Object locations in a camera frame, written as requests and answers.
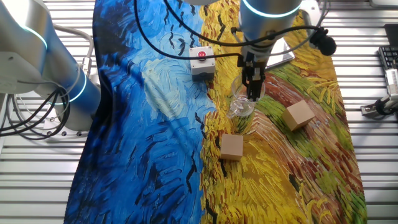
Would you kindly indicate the black computer keyboard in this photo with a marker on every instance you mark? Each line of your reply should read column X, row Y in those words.
column 388, row 57

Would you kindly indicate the light wooden cube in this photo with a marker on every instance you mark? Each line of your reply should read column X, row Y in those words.
column 298, row 115
column 231, row 147

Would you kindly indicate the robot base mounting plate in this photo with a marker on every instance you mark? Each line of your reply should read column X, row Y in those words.
column 62, row 132

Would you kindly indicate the silver ribbed depth camera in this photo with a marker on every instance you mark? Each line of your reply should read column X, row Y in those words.
column 392, row 82

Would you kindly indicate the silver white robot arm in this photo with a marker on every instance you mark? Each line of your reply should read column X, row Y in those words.
column 18, row 40

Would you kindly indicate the grey box with red button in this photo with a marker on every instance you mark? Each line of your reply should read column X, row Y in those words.
column 202, row 70

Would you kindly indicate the metal camera mounting bracket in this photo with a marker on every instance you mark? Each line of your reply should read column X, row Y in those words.
column 368, row 110

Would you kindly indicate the Van Gogh print tablecloth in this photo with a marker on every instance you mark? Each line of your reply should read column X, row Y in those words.
column 140, row 140

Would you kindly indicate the black rectangular object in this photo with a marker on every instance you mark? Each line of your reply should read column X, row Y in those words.
column 391, row 35

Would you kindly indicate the clear wine glass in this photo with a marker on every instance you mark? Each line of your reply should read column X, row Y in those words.
column 241, row 107

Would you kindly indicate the silver digital kitchen scale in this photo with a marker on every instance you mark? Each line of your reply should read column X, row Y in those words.
column 281, row 57

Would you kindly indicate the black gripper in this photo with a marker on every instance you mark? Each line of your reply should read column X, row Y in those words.
column 256, row 67

